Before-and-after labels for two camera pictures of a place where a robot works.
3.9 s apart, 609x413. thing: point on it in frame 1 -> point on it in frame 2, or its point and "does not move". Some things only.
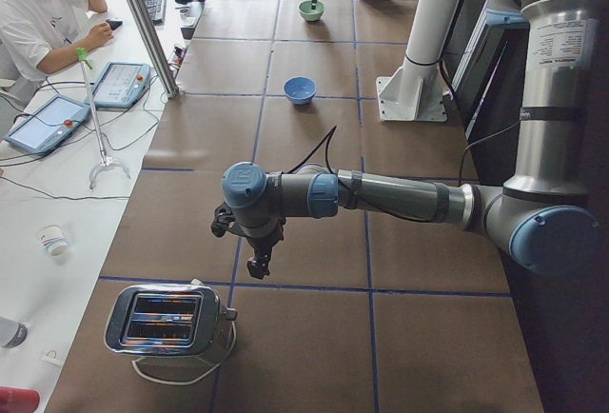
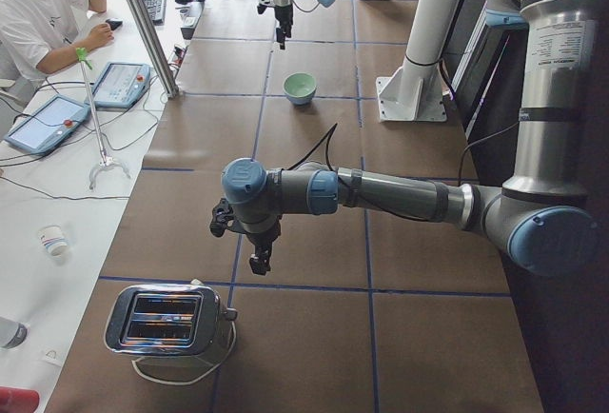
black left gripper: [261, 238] does not move
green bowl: [304, 8] -> [299, 85]
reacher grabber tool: [105, 162] does not move
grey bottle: [12, 333] does not move
